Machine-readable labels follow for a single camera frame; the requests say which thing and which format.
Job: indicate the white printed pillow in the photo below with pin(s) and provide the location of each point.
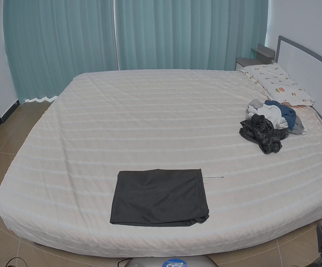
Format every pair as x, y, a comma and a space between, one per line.
280, 83

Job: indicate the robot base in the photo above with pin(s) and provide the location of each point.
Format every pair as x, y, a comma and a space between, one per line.
172, 262

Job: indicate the black T-shirt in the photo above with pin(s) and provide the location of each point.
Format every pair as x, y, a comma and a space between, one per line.
158, 199

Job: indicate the bed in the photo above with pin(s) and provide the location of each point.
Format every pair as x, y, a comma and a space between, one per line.
149, 115

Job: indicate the grey bedside table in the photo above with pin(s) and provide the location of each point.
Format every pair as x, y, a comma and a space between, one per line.
248, 62

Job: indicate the pile of clothes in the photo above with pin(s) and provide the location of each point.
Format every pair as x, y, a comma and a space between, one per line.
264, 132

